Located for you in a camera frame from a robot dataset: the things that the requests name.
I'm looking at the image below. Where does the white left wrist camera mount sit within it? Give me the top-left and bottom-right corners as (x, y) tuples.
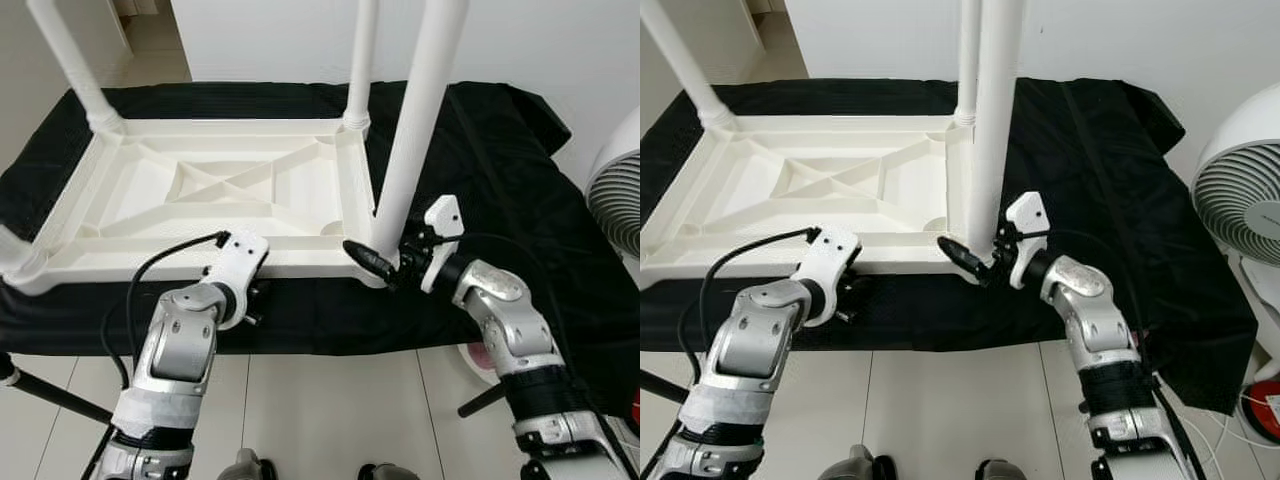
(203, 230), (271, 331)
(795, 225), (863, 326)

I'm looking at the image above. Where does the white floor cable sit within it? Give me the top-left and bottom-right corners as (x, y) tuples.
(1190, 395), (1280, 471)

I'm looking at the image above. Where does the white round fan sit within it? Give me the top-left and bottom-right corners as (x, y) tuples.
(585, 105), (641, 261)
(1190, 85), (1280, 301)

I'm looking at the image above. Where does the black tablecloth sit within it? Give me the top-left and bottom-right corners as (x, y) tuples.
(0, 80), (641, 421)
(640, 78), (1259, 416)

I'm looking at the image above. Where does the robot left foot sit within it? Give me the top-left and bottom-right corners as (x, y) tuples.
(818, 445), (899, 480)
(218, 450), (279, 480)

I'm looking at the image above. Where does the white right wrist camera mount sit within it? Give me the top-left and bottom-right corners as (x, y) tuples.
(1003, 192), (1051, 291)
(420, 195), (464, 294)

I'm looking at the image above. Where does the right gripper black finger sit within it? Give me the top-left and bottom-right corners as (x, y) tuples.
(937, 236), (991, 279)
(342, 238), (401, 281)

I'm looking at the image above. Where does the white plastic children table top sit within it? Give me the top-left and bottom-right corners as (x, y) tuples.
(640, 110), (993, 293)
(0, 115), (396, 298)

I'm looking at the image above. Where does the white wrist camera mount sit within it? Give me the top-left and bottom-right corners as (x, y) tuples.
(795, 225), (863, 326)
(1003, 192), (1051, 291)
(420, 195), (464, 294)
(203, 230), (271, 331)

